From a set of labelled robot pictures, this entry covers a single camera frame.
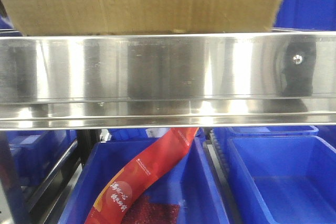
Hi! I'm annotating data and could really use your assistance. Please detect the large brown cardboard box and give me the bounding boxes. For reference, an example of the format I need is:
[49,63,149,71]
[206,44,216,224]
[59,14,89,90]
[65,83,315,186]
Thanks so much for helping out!
[1,0,283,36]

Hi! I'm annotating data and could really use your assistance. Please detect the blue plastic bin centre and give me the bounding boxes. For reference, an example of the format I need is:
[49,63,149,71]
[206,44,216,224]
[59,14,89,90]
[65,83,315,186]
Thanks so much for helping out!
[58,135,229,223]

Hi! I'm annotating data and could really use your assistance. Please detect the blue plastic bin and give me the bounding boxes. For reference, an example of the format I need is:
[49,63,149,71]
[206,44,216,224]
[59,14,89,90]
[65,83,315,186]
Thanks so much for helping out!
[58,135,229,223]
[227,136,335,223]
[9,129,78,188]

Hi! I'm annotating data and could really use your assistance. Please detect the blue bin rear right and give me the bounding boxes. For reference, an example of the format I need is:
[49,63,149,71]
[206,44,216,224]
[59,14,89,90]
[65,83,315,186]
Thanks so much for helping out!
[213,125,319,152]

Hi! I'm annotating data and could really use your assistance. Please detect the red snack packet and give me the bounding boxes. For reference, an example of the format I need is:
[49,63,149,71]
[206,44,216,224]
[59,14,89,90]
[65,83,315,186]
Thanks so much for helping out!
[85,127,199,223]

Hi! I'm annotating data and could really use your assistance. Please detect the blue plastic bin right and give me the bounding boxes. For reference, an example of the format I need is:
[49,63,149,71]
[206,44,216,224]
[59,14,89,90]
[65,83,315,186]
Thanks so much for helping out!
[227,136,335,223]

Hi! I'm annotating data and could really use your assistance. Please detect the blue plastic bin left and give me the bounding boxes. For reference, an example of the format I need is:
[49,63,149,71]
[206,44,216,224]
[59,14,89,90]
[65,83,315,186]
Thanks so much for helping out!
[9,129,78,188]

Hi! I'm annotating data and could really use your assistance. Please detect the blue bin upper right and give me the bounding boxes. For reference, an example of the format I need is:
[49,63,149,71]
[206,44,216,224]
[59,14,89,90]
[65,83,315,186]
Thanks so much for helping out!
[274,0,335,31]

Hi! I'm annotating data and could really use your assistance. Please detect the stainless steel shelf rail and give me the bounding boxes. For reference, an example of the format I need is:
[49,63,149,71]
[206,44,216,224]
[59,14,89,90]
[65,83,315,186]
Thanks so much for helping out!
[1,31,335,130]

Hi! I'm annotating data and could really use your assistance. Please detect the silver screw on rail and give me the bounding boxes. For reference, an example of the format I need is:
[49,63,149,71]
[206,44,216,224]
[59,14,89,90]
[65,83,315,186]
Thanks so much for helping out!
[292,54,304,65]

